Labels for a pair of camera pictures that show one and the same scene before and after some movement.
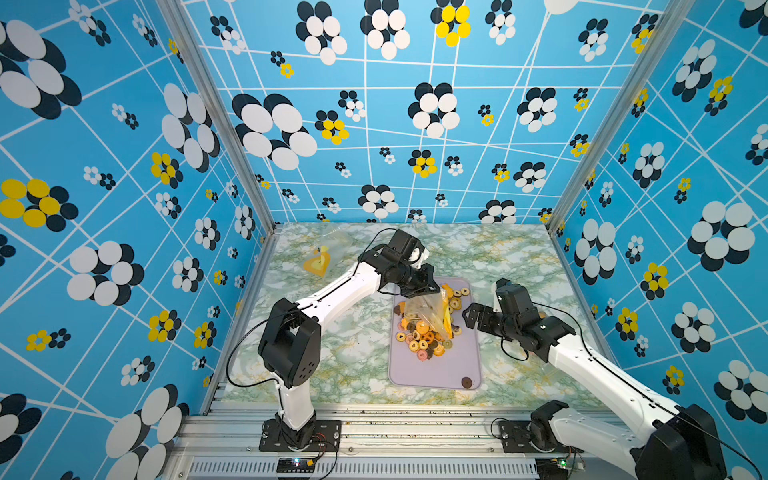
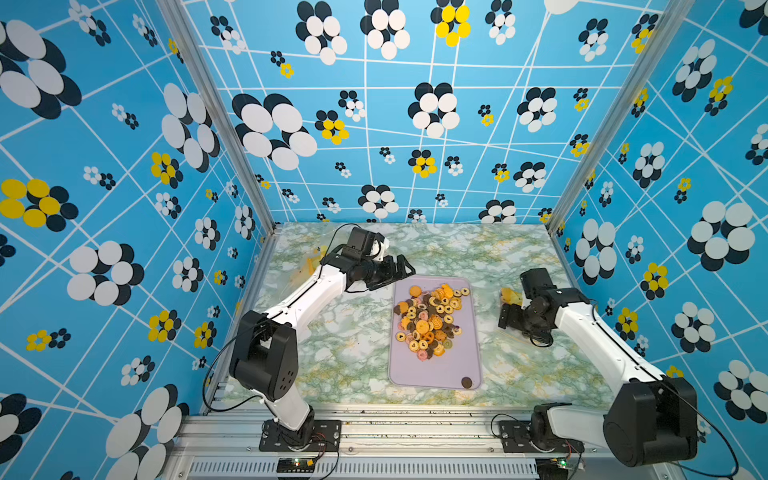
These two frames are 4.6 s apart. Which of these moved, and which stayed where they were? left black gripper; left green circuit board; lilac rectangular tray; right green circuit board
Moved: left black gripper
Stayed: left green circuit board; right green circuit board; lilac rectangular tray
